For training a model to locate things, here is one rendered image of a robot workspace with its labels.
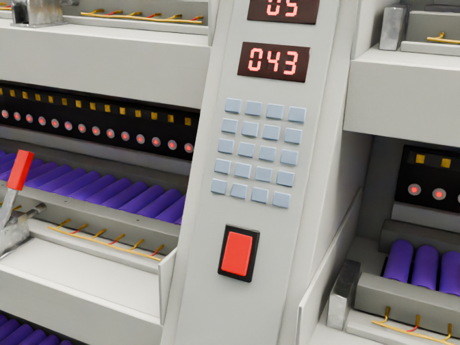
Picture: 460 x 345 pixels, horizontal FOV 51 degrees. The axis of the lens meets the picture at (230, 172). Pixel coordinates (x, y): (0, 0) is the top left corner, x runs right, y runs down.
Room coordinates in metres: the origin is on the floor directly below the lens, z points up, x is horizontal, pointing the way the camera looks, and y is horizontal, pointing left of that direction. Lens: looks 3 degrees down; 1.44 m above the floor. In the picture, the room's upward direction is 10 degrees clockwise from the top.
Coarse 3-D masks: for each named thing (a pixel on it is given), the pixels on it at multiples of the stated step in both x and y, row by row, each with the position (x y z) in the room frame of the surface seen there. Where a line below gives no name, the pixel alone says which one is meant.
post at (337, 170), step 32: (224, 0) 0.33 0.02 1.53; (352, 0) 0.30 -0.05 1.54; (224, 32) 0.33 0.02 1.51; (352, 32) 0.30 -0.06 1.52; (320, 128) 0.30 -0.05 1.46; (192, 160) 0.33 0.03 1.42; (320, 160) 0.30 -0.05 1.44; (352, 160) 0.38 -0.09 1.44; (192, 192) 0.33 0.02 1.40; (320, 192) 0.30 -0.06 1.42; (352, 192) 0.41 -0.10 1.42; (192, 224) 0.33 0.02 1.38; (320, 224) 0.30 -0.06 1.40; (320, 256) 0.32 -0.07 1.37; (288, 288) 0.30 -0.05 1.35; (288, 320) 0.30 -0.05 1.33
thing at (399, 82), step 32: (384, 0) 0.36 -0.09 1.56; (448, 0) 0.44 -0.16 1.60; (384, 32) 0.33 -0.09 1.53; (416, 32) 0.35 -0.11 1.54; (448, 32) 0.34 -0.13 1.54; (352, 64) 0.30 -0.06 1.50; (384, 64) 0.29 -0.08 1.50; (416, 64) 0.28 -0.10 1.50; (448, 64) 0.29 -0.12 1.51; (352, 96) 0.30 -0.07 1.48; (384, 96) 0.29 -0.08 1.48; (416, 96) 0.29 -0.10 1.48; (448, 96) 0.28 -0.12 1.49; (352, 128) 0.31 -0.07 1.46; (384, 128) 0.30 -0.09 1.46; (416, 128) 0.29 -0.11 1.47; (448, 128) 0.29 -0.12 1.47
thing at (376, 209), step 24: (408, 0) 0.48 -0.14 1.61; (432, 0) 0.47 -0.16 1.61; (96, 96) 0.61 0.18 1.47; (384, 144) 0.48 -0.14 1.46; (408, 144) 0.47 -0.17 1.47; (432, 144) 0.46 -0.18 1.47; (384, 168) 0.48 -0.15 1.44; (384, 192) 0.47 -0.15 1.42; (360, 216) 0.48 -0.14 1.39; (384, 216) 0.47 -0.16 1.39
